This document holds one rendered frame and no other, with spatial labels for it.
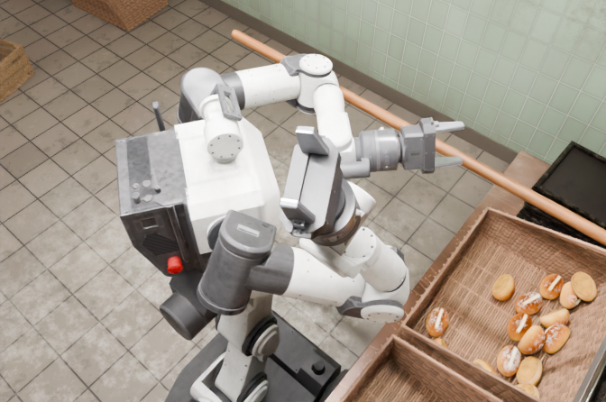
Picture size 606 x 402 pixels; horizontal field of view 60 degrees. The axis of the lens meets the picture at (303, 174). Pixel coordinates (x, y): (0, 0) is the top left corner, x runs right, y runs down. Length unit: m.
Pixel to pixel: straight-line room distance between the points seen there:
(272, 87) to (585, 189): 1.16
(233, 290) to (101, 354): 1.59
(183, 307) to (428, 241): 1.60
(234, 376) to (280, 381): 0.26
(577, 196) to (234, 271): 1.32
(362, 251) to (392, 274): 0.09
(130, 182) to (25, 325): 1.68
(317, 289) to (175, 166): 0.36
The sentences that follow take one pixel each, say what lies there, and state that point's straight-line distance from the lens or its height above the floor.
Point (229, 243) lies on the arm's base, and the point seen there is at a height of 1.43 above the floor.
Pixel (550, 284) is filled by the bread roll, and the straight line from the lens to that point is 1.91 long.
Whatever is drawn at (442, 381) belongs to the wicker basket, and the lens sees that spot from 1.61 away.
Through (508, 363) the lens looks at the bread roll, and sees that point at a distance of 1.74.
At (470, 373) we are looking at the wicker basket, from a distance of 1.58.
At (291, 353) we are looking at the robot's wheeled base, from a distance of 2.13.
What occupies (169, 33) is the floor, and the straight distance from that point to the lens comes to 3.87.
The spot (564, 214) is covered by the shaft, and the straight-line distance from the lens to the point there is 1.33.
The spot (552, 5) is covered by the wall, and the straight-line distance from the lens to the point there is 2.55.
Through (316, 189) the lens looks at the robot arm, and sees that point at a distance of 0.61.
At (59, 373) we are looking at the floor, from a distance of 2.51.
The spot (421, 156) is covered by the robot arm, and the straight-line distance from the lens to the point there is 1.11.
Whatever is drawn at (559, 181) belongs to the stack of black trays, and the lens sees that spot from 1.96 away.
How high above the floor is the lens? 2.18
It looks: 50 degrees down
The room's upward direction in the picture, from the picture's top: straight up
